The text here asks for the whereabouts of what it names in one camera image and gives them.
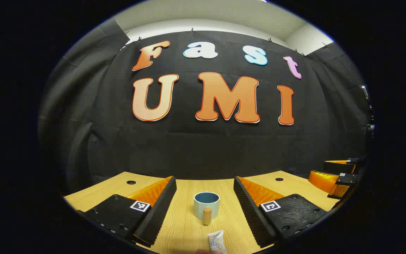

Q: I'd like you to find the white toothpaste tube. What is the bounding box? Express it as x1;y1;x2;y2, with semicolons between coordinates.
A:
208;230;229;254

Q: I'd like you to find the black backdrop cloth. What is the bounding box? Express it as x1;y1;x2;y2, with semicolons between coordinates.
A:
38;18;371;195

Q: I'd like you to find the wooden desktop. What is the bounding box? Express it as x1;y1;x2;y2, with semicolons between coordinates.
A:
64;171;341;254

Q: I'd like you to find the light blue cup wooden handle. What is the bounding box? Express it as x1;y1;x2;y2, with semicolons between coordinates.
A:
193;192;221;225

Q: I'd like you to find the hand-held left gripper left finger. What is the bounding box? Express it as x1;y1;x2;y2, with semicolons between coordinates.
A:
76;176;177;248

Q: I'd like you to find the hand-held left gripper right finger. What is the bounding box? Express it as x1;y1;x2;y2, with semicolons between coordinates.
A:
233;176;329;249

